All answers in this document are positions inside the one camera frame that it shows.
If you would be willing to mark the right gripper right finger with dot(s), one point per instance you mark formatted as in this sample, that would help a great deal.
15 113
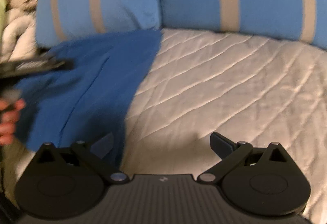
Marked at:
231 154

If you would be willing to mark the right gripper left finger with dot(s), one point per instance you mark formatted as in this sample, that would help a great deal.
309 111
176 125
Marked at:
92 154

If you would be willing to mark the blue and navy fleece jacket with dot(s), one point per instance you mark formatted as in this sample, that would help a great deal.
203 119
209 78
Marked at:
89 101

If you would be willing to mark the person's left hand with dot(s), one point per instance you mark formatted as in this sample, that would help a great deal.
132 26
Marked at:
9 118

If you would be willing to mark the cream knitted blanket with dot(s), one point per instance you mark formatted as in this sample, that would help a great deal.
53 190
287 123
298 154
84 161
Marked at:
18 38

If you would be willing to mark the grey quilted bed cover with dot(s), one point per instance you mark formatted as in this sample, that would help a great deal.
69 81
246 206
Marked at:
248 88

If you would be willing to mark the left blue striped cushion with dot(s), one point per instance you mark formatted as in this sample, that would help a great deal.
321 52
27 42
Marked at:
63 20

